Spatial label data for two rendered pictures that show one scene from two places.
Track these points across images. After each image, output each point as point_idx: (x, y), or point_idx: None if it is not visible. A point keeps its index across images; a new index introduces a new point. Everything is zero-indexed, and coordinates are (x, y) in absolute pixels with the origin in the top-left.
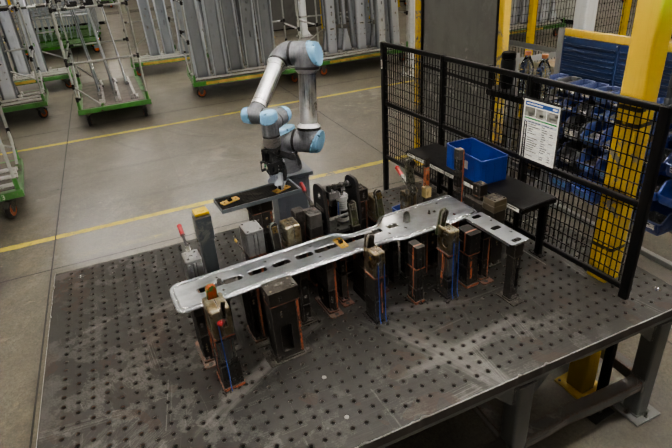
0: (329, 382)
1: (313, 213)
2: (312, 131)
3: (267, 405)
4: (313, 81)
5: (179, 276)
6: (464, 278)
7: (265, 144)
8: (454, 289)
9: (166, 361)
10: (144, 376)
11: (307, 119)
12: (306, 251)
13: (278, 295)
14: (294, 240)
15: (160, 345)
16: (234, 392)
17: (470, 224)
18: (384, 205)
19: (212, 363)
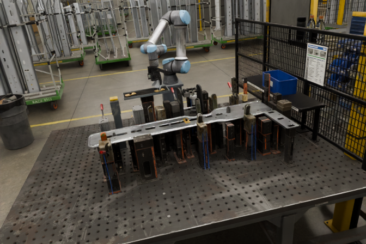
0: (165, 196)
1: (174, 104)
2: (182, 61)
3: (128, 203)
4: (183, 32)
5: None
6: (261, 148)
7: (149, 63)
8: (253, 154)
9: (86, 176)
10: (72, 182)
11: (180, 54)
12: (166, 123)
13: (140, 142)
14: (161, 117)
15: (86, 168)
16: (114, 195)
17: None
18: None
19: None
